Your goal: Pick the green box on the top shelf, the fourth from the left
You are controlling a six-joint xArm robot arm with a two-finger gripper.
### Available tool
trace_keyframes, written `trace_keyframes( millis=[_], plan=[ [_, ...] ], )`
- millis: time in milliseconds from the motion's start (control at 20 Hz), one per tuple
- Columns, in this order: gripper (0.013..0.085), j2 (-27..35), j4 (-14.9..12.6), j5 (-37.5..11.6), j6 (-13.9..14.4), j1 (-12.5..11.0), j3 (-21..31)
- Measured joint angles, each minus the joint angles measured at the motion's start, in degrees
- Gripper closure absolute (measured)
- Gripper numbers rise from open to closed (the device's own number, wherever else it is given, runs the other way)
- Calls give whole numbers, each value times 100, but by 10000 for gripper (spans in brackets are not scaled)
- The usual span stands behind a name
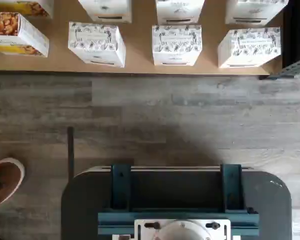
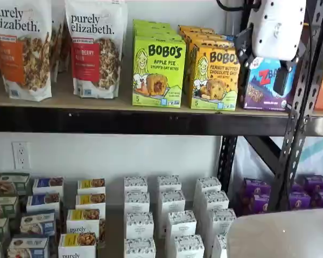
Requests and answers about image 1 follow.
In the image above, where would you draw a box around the dark grey rounded base platform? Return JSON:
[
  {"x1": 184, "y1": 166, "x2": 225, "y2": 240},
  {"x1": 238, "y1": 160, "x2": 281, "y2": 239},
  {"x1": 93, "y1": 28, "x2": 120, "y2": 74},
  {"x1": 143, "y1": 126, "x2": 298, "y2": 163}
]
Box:
[{"x1": 61, "y1": 164, "x2": 293, "y2": 240}]

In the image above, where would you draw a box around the white mounting plate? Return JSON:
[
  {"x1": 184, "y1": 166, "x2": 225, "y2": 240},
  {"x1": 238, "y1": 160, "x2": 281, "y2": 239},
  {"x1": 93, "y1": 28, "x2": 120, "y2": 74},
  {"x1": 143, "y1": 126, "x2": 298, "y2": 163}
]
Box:
[{"x1": 111, "y1": 219, "x2": 241, "y2": 240}]

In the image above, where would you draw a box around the teal metal frame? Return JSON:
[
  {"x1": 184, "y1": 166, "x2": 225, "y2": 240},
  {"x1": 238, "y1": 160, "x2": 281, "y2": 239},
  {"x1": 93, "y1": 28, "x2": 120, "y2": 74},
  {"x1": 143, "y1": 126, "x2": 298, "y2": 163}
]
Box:
[{"x1": 97, "y1": 163, "x2": 260, "y2": 240}]

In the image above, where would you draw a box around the white floral print box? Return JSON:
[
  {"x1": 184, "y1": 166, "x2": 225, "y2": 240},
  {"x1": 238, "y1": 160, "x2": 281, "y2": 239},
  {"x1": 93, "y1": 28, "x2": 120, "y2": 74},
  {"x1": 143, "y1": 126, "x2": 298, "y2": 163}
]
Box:
[
  {"x1": 151, "y1": 24, "x2": 203, "y2": 67},
  {"x1": 155, "y1": 0, "x2": 205, "y2": 25},
  {"x1": 217, "y1": 26, "x2": 282, "y2": 69},
  {"x1": 224, "y1": 0, "x2": 290, "y2": 26},
  {"x1": 68, "y1": 21, "x2": 127, "y2": 68},
  {"x1": 77, "y1": 0, "x2": 133, "y2": 24}
]

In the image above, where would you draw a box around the yellow granola box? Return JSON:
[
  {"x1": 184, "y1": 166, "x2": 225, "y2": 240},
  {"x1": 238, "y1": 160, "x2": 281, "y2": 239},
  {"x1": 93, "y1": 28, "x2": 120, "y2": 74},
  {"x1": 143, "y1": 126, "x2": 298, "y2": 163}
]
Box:
[
  {"x1": 0, "y1": 0, "x2": 55, "y2": 20},
  {"x1": 0, "y1": 11, "x2": 50, "y2": 58}
]

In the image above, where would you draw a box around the thin black rod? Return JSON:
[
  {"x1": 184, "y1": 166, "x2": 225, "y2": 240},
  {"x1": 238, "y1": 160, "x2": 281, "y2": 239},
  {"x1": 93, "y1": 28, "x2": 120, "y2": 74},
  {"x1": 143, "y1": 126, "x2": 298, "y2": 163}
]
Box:
[{"x1": 67, "y1": 126, "x2": 75, "y2": 180}]

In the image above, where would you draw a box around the black metal shelf rack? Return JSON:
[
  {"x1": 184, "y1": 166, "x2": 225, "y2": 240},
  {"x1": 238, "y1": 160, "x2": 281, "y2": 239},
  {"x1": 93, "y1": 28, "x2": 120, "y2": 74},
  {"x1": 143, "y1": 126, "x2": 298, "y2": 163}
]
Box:
[{"x1": 258, "y1": 0, "x2": 300, "y2": 81}]

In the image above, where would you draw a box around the white oatmeal boxes group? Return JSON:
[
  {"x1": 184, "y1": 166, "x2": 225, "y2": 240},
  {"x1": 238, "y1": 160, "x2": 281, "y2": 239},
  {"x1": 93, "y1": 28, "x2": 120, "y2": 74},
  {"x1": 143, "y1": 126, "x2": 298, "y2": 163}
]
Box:
[{"x1": 0, "y1": 0, "x2": 285, "y2": 75}]

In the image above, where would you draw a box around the white brown slipper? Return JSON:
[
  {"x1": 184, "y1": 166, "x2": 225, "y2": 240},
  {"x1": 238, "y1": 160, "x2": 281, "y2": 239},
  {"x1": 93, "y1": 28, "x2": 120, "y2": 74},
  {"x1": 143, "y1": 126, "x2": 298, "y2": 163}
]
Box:
[{"x1": 0, "y1": 157, "x2": 26, "y2": 240}]

